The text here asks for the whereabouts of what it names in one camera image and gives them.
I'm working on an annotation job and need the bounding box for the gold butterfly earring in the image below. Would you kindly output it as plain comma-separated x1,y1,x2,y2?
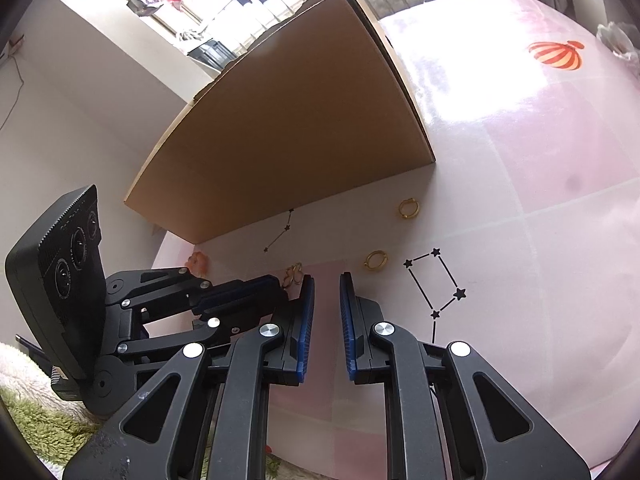
281,262,304,289

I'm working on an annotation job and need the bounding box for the green mat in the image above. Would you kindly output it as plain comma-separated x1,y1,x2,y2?
1,387,100,466

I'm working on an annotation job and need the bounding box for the gold hoop earring near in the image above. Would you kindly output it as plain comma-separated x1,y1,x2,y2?
363,249,388,272

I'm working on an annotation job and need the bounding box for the gold hoop earring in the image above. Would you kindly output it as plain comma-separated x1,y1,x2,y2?
397,197,421,220
363,249,388,272

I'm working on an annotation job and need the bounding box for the white fluffy rug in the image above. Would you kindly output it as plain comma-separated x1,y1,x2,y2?
1,344,87,416

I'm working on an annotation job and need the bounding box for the gold hoop earring far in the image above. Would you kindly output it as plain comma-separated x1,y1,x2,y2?
397,197,421,220

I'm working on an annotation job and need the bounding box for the pink printed bed sheet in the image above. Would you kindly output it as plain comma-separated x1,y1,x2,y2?
194,0,639,479

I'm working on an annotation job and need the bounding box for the brown cardboard box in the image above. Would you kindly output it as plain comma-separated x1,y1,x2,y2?
125,0,435,244

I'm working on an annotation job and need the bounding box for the white plastic bag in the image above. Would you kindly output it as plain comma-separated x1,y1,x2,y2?
597,22,639,72

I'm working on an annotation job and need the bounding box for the orange bead bracelet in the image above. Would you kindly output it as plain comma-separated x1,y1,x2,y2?
184,250,212,276

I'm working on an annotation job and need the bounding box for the black left camera box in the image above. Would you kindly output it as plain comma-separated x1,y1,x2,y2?
4,184,106,401

